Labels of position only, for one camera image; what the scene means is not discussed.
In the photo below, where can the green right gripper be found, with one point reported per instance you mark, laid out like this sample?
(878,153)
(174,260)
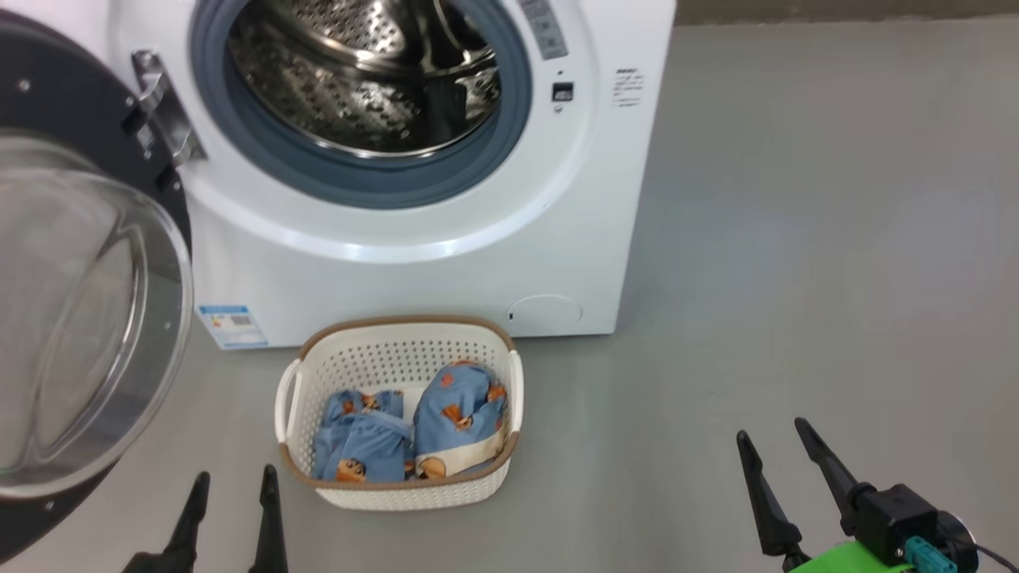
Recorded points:
(852,561)

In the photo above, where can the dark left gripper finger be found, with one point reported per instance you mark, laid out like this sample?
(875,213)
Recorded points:
(187,533)
(271,533)

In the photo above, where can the small blue cartoon print garment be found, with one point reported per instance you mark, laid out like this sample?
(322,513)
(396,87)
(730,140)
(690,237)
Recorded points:
(362,442)

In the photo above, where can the blue cartoon garment white band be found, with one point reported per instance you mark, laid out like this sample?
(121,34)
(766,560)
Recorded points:
(462,406)

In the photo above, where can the dark round glass washer door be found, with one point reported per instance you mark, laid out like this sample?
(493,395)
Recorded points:
(72,318)

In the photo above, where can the white front-load washing machine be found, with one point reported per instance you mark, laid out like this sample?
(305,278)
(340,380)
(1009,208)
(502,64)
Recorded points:
(398,270)

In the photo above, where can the grey rubber door gasket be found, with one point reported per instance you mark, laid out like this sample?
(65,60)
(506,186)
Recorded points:
(263,151)

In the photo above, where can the metal door hinge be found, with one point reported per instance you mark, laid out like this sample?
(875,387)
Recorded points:
(163,111)

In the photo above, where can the perforated steel washer drum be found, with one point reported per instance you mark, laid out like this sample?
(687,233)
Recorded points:
(334,87)

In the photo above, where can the black door latch socket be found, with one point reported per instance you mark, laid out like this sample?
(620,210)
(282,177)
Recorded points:
(562,91)

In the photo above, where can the blue energy label sticker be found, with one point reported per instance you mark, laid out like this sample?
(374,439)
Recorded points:
(232,326)

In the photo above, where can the white perforated basket brown rim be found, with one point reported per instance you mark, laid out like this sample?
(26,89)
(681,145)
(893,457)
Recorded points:
(398,350)

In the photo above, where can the round white filter cover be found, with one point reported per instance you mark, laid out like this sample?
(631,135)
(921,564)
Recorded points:
(545,314)

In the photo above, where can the small printed text label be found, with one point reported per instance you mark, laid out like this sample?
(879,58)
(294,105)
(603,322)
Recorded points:
(628,87)

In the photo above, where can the grey warning sticker strip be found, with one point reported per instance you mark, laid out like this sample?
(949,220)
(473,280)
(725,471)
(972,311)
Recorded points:
(545,28)

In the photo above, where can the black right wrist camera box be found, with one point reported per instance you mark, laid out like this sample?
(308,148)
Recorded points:
(896,513)

